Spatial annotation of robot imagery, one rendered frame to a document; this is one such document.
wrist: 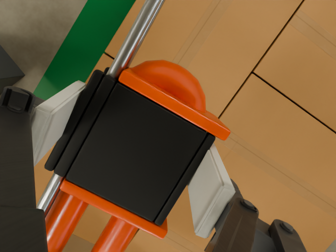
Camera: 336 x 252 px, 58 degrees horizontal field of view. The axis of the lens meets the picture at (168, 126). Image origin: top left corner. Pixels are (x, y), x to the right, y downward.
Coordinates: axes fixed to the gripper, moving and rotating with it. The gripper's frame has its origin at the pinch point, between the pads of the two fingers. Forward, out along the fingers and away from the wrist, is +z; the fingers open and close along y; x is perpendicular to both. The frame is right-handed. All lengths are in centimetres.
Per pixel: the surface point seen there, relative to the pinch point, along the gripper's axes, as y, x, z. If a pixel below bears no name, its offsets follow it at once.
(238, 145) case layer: 36, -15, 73
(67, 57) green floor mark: -35, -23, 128
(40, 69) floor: -45, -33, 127
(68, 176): -2.9, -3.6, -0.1
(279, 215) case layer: 60, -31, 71
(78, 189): -2.0, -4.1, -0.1
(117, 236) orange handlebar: 1.6, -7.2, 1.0
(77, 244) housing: -0.5, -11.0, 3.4
